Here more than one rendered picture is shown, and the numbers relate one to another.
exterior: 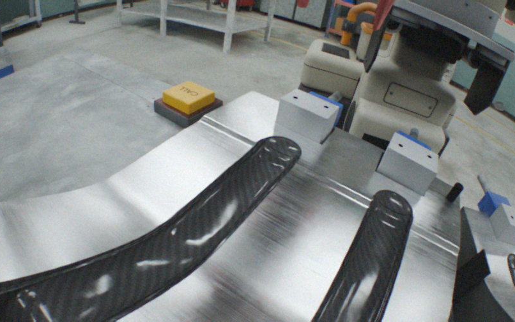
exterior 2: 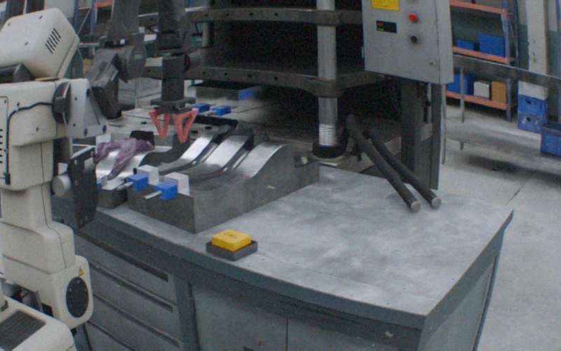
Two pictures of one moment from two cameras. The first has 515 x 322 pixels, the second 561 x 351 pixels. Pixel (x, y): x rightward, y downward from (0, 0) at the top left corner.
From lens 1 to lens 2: 1.73 m
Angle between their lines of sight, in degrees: 124
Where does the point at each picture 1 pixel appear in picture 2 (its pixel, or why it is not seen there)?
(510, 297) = (125, 173)
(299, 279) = (197, 169)
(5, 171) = (340, 221)
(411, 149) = (148, 168)
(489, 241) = (113, 183)
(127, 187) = (241, 177)
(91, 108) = (313, 250)
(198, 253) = (219, 173)
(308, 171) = not seen: hidden behind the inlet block
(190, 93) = (229, 234)
